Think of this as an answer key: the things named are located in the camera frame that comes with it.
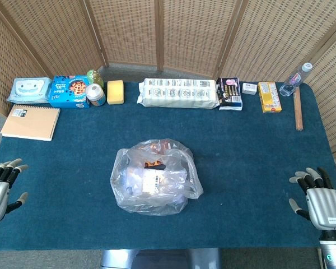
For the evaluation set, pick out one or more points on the yellow carton box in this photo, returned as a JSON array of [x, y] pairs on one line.
[[269, 98]]

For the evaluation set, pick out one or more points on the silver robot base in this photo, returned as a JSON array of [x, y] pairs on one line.
[[117, 259]]

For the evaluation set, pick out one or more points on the kraft spiral notebook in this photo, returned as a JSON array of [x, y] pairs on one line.
[[30, 123]]

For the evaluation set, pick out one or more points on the orange black snack packet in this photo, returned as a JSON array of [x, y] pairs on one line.
[[154, 164]]

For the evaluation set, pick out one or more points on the wooden stick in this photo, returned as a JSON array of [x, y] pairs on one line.
[[298, 112]]

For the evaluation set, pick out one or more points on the green lidded bottle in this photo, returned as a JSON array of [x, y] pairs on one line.
[[95, 77]]

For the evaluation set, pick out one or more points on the reddish snack packet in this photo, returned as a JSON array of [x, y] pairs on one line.
[[159, 147]]

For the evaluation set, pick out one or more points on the clear water bottle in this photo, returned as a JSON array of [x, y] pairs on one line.
[[294, 79]]

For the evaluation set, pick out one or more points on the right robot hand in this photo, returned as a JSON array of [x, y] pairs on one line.
[[323, 207]]

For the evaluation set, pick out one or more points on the small white box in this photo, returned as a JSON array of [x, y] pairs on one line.
[[249, 89]]

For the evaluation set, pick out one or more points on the yellow sponge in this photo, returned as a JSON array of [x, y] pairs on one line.
[[115, 92]]

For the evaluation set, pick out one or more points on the long white tissue pack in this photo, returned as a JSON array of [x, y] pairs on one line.
[[176, 93]]

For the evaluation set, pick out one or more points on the blue table carpet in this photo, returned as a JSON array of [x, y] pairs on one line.
[[72, 157]]

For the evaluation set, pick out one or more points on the light blue wet wipes pack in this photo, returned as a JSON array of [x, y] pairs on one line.
[[28, 89]]

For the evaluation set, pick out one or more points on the black pink snack pack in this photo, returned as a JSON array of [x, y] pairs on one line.
[[230, 93]]

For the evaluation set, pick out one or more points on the clear plastic bag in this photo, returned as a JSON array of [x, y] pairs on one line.
[[156, 203]]

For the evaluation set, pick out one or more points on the wicker folding screen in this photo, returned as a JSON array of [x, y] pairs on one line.
[[123, 28]]

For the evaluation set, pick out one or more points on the white lidded snack jar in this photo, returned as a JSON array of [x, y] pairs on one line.
[[95, 95]]

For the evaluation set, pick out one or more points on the blue cookie box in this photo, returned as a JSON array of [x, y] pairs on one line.
[[67, 92]]

